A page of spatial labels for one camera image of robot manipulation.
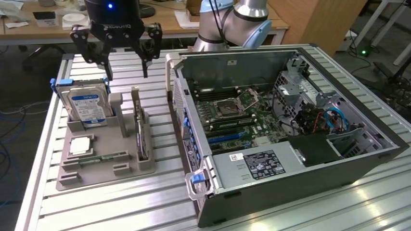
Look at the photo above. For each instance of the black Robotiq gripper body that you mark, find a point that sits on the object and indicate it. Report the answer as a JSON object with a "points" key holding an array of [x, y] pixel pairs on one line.
{"points": [[112, 16]]}

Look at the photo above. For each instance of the green graphics card with fan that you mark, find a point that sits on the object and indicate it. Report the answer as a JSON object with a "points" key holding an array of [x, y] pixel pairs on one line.
{"points": [[141, 134]]}

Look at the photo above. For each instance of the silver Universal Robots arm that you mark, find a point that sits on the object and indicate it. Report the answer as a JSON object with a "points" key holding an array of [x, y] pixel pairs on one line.
{"points": [[224, 21]]}

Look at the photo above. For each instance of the black round lamp base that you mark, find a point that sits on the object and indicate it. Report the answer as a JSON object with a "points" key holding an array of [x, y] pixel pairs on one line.
{"points": [[148, 12]]}

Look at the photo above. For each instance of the white box with round recess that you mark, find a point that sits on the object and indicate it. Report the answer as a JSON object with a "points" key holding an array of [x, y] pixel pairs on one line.
{"points": [[73, 21]]}

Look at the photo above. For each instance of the black office chair base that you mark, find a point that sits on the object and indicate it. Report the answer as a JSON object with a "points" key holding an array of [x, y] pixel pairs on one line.
{"points": [[38, 55]]}

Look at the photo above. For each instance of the stack of white papers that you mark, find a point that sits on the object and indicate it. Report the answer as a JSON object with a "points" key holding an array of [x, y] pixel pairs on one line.
{"points": [[185, 20]]}

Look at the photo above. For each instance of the hard disk with blue rails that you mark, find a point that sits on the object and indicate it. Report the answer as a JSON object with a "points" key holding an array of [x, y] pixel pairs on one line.
{"points": [[84, 106]]}

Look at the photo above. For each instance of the white box with black top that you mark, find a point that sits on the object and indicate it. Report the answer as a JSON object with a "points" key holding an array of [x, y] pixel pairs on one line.
{"points": [[45, 19]]}

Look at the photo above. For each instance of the wooden desk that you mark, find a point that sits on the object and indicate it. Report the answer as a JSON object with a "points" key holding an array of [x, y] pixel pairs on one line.
{"points": [[38, 33]]}

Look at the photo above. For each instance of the brown cardboard box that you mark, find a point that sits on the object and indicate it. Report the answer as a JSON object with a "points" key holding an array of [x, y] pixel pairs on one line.
{"points": [[193, 7]]}

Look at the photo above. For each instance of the white paper slip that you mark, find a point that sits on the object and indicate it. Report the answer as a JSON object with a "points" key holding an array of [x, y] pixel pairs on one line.
{"points": [[16, 24]]}

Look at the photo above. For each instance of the clear plastic bag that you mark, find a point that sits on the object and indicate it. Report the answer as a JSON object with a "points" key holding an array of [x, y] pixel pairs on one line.
{"points": [[12, 12]]}

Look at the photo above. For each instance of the CPU socket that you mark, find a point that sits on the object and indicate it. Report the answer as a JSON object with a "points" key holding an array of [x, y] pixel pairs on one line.
{"points": [[228, 107]]}

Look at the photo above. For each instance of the grey printed parts rack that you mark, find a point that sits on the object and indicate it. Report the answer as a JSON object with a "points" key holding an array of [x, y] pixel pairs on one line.
{"points": [[105, 144]]}

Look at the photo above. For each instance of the silver CPU chip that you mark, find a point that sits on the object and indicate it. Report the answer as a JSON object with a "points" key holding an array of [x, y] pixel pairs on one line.
{"points": [[80, 145]]}

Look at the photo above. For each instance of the metal socket cover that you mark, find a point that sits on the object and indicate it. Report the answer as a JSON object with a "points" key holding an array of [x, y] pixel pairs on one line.
{"points": [[249, 97]]}

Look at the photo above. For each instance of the installed black RAM stick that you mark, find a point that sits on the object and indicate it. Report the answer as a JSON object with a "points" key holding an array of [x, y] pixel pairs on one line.
{"points": [[231, 123]]}

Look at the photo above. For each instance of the long black expansion slot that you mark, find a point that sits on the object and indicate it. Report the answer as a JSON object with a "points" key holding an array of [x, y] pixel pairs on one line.
{"points": [[221, 133]]}

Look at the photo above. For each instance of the green loose RAM stick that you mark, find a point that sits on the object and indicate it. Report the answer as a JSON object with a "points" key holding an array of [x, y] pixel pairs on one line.
{"points": [[96, 159]]}

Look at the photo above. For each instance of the blue expansion slot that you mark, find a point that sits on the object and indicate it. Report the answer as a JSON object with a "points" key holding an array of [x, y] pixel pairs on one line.
{"points": [[224, 138]]}

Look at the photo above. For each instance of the green motherboard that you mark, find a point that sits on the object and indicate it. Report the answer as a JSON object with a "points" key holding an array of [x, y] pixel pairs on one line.
{"points": [[247, 134]]}

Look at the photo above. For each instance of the tall metal disk bay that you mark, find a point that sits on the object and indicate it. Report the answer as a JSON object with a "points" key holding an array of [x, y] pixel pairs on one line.
{"points": [[289, 96]]}

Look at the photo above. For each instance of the blue case latch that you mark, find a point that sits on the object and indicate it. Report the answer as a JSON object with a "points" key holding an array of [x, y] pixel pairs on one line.
{"points": [[196, 179]]}

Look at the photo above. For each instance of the grey power supply unit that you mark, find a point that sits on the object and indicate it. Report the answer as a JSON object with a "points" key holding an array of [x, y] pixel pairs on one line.
{"points": [[231, 173]]}

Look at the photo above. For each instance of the wooden cabinet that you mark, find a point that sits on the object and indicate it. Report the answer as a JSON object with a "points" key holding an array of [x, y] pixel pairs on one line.
{"points": [[320, 24]]}

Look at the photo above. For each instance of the black plastic air shroud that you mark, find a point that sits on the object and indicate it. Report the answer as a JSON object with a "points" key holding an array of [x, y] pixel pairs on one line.
{"points": [[313, 149]]}

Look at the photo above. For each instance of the power strip with green light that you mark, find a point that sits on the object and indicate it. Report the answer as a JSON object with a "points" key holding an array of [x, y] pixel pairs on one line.
{"points": [[363, 52]]}

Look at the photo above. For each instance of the black open PC case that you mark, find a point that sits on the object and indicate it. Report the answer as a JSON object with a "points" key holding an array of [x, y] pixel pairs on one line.
{"points": [[288, 192]]}

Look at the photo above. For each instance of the low metal disk bay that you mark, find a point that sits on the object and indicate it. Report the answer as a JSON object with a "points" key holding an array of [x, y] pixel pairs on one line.
{"points": [[352, 144]]}

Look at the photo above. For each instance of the black floor equipment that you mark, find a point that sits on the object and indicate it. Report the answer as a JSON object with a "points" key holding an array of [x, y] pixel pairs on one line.
{"points": [[395, 79]]}

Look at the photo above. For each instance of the white desk frame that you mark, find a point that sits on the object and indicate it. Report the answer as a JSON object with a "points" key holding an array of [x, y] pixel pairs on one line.
{"points": [[379, 21]]}

